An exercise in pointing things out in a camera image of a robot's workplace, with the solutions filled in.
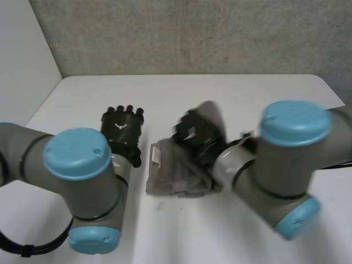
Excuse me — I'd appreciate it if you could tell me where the black cable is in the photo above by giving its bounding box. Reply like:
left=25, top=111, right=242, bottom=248
left=0, top=213, right=73, bottom=258

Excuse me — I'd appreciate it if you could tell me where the grey towel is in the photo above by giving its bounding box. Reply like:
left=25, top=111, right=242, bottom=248
left=145, top=100, right=229, bottom=199

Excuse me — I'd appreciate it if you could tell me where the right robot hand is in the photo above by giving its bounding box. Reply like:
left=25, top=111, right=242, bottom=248
left=174, top=108, right=230, bottom=174

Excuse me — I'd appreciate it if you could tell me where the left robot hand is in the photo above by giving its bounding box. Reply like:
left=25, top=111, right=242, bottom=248
left=100, top=104, right=145, bottom=168

